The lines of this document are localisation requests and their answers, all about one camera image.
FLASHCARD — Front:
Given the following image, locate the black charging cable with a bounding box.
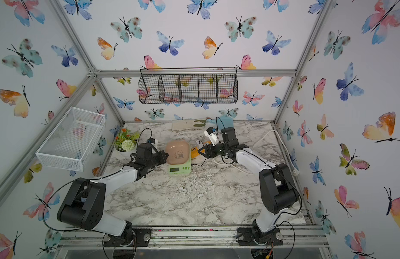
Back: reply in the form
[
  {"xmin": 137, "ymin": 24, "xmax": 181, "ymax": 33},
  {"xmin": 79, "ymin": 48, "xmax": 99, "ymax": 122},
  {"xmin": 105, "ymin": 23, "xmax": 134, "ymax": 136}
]
[{"xmin": 191, "ymin": 152, "xmax": 209, "ymax": 167}]

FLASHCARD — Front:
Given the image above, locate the green electronic scale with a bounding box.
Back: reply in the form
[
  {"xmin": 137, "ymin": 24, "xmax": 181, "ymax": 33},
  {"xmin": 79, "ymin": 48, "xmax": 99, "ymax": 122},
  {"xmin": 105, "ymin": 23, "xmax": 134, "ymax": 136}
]
[{"xmin": 167, "ymin": 155, "xmax": 191, "ymax": 175}]

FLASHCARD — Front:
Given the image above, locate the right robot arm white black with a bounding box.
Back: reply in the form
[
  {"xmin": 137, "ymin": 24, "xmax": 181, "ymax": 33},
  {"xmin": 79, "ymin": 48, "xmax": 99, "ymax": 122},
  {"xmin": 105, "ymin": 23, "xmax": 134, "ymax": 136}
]
[{"xmin": 198, "ymin": 127, "xmax": 302, "ymax": 246}]

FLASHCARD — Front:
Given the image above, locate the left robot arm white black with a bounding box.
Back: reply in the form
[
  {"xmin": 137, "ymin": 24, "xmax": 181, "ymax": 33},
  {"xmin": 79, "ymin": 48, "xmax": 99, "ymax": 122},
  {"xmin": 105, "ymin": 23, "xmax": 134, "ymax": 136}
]
[{"xmin": 57, "ymin": 143, "xmax": 169, "ymax": 237}]

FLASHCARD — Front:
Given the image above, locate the orange power strip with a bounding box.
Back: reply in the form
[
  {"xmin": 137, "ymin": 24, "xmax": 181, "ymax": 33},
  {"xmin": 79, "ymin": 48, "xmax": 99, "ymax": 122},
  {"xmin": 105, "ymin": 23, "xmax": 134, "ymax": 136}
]
[{"xmin": 191, "ymin": 147, "xmax": 200, "ymax": 159}]

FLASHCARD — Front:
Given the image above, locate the pink bowl with panda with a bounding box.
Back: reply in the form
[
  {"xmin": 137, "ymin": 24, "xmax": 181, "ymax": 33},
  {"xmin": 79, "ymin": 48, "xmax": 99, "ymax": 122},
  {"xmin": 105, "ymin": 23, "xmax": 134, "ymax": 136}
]
[{"xmin": 165, "ymin": 140, "xmax": 191, "ymax": 165}]

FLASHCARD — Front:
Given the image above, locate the teal dustpan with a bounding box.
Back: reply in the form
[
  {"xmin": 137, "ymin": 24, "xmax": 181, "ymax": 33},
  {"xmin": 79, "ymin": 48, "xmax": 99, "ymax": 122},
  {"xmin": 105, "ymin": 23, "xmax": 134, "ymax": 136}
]
[{"xmin": 206, "ymin": 116, "xmax": 233, "ymax": 128}]

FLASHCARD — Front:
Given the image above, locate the white cloth with green print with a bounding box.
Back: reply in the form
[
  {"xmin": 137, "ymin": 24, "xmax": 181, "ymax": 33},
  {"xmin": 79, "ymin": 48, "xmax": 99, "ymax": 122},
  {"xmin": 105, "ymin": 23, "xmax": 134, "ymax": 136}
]
[{"xmin": 171, "ymin": 119, "xmax": 206, "ymax": 131}]

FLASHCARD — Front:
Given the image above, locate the potted artificial plant white pot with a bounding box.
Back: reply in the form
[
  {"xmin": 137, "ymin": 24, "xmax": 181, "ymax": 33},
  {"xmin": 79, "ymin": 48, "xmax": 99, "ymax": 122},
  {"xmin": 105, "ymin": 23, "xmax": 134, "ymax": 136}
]
[{"xmin": 114, "ymin": 128, "xmax": 140, "ymax": 152}]

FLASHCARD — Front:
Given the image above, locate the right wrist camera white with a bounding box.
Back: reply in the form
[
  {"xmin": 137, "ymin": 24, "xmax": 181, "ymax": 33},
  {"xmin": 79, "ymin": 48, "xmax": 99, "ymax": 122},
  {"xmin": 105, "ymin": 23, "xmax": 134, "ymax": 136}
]
[{"xmin": 204, "ymin": 127, "xmax": 219, "ymax": 146}]

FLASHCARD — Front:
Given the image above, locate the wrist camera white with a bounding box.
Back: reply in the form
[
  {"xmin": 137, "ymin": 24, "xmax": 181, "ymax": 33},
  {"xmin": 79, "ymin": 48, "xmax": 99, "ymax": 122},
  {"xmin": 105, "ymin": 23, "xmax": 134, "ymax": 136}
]
[
  {"xmin": 204, "ymin": 127, "xmax": 219, "ymax": 146},
  {"xmin": 146, "ymin": 138, "xmax": 158, "ymax": 147}
]

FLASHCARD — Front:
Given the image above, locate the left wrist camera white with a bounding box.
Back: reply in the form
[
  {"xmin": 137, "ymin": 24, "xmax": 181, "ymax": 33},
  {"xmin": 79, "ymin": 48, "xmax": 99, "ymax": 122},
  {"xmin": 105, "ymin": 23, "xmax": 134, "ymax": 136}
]
[{"xmin": 146, "ymin": 138, "xmax": 158, "ymax": 147}]

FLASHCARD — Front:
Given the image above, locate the black wire wall basket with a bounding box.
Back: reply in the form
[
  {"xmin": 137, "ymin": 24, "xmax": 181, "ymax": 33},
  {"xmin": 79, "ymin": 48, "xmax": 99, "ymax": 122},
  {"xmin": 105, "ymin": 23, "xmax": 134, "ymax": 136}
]
[{"xmin": 137, "ymin": 67, "xmax": 238, "ymax": 105}]

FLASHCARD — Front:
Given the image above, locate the white mesh wall basket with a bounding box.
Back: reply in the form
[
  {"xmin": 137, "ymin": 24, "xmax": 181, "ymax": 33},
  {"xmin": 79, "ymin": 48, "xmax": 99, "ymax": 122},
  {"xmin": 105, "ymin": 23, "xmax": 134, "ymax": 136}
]
[{"xmin": 35, "ymin": 107, "xmax": 106, "ymax": 172}]

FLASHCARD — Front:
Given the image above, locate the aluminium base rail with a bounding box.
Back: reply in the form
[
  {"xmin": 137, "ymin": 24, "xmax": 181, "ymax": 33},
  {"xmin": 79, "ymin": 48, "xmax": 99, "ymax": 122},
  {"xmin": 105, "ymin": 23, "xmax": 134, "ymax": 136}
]
[{"xmin": 55, "ymin": 224, "xmax": 330, "ymax": 250}]

